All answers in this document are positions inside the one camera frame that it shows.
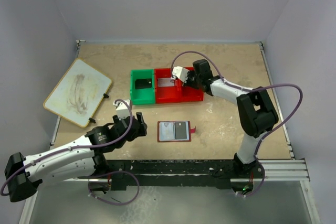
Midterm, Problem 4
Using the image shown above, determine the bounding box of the white card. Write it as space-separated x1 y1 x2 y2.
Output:
157 78 175 88

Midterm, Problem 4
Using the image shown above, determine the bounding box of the red leather card holder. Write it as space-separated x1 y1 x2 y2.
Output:
157 121 196 143

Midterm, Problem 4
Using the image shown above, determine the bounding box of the black VIP card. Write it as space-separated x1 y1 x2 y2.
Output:
174 122 188 141

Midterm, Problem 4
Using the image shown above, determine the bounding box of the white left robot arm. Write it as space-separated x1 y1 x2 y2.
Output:
1 112 147 202

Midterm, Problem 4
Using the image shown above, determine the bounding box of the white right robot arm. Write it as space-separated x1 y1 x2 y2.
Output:
186 59 279 177

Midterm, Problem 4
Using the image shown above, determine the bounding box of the silver VIP card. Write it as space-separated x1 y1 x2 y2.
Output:
159 122 174 142

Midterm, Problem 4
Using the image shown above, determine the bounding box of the outer red plastic bin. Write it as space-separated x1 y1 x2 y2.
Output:
176 67 204 103

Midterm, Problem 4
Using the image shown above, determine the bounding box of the red plastic bin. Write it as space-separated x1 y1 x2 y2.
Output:
176 67 204 103
154 68 178 104

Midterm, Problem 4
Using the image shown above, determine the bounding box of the middle red plastic bin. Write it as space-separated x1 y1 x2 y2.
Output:
154 68 178 104

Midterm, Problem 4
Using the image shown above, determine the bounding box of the yellow-framed whiteboard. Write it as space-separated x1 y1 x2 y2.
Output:
43 59 112 127

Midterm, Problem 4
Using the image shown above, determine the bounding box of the green plastic bin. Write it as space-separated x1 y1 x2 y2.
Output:
130 69 155 105

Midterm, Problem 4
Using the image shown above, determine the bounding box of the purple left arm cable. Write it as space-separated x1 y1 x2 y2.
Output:
0 99 140 205

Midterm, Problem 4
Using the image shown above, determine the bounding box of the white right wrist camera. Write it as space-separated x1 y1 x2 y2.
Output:
172 66 189 83

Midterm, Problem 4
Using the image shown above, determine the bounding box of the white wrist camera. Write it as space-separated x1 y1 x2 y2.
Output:
113 99 132 120
172 66 189 83

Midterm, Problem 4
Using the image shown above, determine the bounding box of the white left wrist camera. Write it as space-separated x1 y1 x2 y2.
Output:
113 99 132 120

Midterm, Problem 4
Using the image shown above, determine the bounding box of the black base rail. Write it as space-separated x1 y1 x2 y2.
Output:
76 158 266 191

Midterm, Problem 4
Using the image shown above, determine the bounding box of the aluminium table frame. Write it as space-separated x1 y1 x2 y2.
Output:
23 43 320 223

